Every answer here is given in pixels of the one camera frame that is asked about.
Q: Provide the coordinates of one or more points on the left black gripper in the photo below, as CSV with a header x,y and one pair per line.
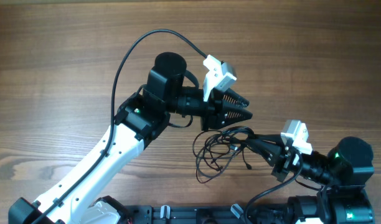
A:
x,y
215,112

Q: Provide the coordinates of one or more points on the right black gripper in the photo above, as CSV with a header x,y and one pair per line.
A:
x,y
284,159

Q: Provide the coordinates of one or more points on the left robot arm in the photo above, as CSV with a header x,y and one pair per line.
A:
x,y
170,88

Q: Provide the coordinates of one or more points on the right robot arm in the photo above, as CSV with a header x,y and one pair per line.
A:
x,y
342,175

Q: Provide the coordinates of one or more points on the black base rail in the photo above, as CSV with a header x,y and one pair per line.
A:
x,y
209,214

